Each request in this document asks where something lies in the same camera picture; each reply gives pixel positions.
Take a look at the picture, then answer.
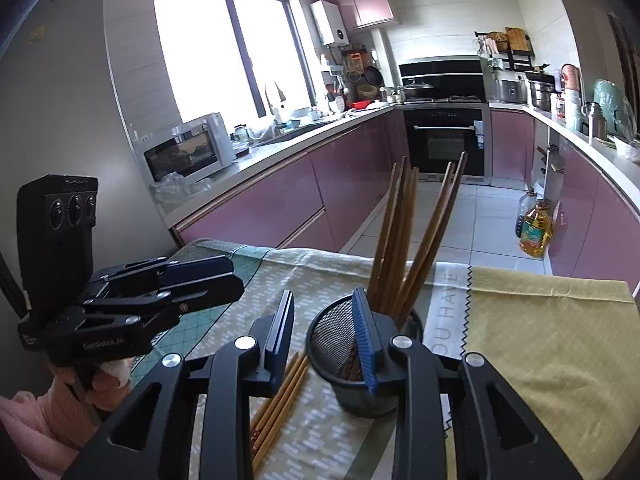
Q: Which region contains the white water heater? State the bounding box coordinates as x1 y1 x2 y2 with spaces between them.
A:
310 0 350 47

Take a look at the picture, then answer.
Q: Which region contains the black range hood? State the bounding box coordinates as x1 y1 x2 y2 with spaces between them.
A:
398 59 487 102

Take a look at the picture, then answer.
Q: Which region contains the black mesh holder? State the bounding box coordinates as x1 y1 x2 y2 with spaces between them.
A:
306 294 425 417

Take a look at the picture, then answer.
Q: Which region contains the grey refrigerator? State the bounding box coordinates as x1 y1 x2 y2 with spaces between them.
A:
0 0 181 321

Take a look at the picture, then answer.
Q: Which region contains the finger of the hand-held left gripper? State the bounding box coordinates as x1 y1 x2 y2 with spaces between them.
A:
55 274 246 335
87 255 236 301

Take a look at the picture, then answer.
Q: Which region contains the kitchen faucet with cloth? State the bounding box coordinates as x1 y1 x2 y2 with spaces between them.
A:
263 80 291 123

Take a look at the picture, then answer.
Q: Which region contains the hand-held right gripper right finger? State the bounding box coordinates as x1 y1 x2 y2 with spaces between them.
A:
351 287 583 480

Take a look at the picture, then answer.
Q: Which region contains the pink wall cabinet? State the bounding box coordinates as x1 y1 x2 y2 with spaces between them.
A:
322 0 401 31

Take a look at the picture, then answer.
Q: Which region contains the clear plastic bag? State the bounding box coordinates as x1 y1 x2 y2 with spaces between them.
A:
152 172 213 206

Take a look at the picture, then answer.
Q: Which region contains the steel pot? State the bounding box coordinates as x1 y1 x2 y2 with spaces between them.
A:
527 80 557 110

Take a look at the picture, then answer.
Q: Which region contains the white bowl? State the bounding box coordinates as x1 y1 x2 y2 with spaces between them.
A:
614 135 640 163

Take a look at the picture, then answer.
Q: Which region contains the black built-in oven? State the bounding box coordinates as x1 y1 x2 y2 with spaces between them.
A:
402 105 487 178

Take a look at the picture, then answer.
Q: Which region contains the silver rice cooker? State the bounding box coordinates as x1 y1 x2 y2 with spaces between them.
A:
492 80 528 105

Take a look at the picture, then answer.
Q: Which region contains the white countertop oven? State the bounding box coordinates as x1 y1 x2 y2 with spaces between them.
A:
143 112 237 183

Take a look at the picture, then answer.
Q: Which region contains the kitchen window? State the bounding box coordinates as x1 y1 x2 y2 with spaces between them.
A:
152 0 313 121

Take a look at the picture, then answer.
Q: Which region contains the yellow cooking oil bottle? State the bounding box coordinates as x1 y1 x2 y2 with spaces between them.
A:
519 202 553 258

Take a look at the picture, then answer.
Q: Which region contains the teal covered appliance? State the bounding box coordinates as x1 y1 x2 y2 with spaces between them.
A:
592 79 638 138

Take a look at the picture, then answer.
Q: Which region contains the wok with lid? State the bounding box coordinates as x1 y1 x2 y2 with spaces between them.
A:
401 78 435 101

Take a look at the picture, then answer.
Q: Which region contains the pink base cabinets curved run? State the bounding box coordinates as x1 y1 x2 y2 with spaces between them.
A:
490 109 640 291

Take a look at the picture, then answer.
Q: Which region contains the pink kettle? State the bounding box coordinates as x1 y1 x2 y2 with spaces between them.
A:
560 63 583 93

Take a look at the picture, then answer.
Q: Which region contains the person's left hand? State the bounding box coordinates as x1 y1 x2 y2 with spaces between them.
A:
50 357 133 413

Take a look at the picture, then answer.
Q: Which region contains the white canister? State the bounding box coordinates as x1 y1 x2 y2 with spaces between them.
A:
565 89 583 131

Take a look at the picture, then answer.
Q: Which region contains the steel thermos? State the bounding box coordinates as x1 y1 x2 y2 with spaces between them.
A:
582 101 608 141

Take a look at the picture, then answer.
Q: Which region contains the black wall rack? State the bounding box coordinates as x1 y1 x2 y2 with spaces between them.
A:
474 27 533 72

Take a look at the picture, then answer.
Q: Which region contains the bunch of wooden chopsticks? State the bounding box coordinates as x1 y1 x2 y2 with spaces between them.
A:
345 151 468 383

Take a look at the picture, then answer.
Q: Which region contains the pink base cabinets long run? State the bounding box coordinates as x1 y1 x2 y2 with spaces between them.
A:
172 107 411 253

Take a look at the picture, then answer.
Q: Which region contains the printed tablecloth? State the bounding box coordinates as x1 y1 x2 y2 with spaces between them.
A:
125 238 640 480

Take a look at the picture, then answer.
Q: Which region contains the clear plastic bottle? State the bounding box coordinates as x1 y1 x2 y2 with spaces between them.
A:
515 190 536 238

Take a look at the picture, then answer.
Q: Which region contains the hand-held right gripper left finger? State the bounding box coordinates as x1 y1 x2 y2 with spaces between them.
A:
62 290 296 480

